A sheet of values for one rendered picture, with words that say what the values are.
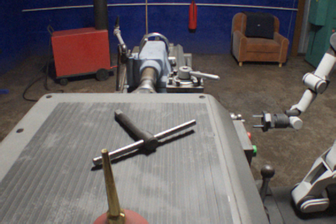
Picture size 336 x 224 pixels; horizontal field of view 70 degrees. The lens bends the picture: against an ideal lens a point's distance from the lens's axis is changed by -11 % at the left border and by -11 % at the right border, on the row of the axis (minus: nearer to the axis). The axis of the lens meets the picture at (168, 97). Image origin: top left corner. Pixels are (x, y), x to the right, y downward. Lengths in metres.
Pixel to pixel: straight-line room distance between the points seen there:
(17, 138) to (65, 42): 3.64
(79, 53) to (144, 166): 3.83
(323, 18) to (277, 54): 1.07
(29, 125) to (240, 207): 0.43
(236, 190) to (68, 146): 0.29
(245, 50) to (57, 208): 4.71
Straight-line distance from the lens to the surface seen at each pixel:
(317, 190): 1.92
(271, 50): 5.10
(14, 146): 0.54
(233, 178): 0.42
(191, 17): 5.26
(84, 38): 4.15
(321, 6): 5.29
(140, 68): 1.48
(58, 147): 0.50
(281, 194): 2.13
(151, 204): 0.37
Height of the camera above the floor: 1.62
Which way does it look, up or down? 26 degrees down
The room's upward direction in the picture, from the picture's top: straight up
